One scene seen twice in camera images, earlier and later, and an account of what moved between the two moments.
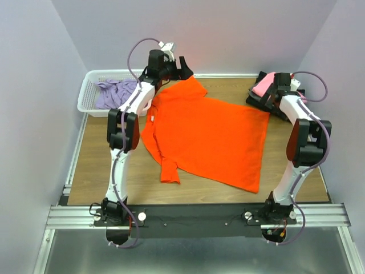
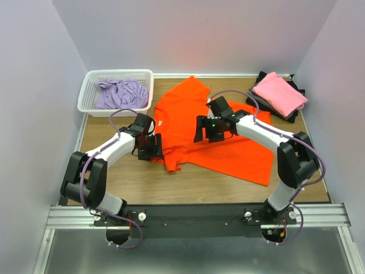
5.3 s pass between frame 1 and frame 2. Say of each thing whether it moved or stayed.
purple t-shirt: stayed
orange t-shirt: moved
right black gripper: moved
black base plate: stayed
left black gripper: moved
